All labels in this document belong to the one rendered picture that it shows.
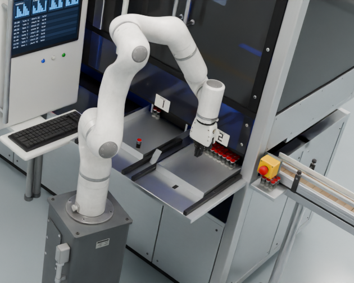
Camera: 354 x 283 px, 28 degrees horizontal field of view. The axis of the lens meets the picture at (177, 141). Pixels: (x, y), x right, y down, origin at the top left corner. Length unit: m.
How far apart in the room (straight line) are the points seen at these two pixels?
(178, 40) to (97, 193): 0.68
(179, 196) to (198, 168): 0.23
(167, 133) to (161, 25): 0.98
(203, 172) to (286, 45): 0.70
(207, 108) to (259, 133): 0.38
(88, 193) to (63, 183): 1.32
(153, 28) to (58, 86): 1.08
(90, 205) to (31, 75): 0.80
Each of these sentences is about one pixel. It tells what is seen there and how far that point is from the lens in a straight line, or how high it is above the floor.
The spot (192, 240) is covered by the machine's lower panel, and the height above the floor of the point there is 0.39.
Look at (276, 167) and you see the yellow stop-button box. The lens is 3.03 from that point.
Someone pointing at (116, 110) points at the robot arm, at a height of 1.36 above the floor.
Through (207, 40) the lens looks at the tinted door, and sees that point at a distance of 3.01.
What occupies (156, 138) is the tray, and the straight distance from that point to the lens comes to 3.26.
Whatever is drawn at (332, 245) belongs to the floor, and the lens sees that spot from 4.38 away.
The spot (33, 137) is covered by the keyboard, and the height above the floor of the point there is 0.83.
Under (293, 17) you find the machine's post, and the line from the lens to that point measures 2.75.
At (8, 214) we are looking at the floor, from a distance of 4.10.
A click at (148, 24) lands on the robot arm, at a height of 1.66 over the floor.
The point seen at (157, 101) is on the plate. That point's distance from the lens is 3.28.
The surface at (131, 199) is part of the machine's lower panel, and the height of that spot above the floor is 0.40.
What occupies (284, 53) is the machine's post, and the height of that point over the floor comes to 1.52.
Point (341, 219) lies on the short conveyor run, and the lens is 3.09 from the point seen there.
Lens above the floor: 2.67
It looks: 33 degrees down
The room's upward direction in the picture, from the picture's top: 12 degrees clockwise
